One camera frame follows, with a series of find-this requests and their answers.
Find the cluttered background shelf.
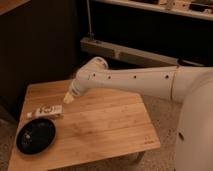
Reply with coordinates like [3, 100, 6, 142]
[95, 0, 213, 21]

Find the wooden side table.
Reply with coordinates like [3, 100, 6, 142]
[8, 89, 160, 171]

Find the small white labelled bottle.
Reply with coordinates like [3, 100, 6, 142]
[26, 105, 63, 119]

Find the metal vertical pole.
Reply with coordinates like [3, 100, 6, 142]
[86, 0, 94, 40]

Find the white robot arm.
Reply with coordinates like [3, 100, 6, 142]
[64, 57, 213, 171]

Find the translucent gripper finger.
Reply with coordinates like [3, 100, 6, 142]
[63, 92, 74, 104]

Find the grey metal beam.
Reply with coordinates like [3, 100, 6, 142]
[80, 37, 202, 67]

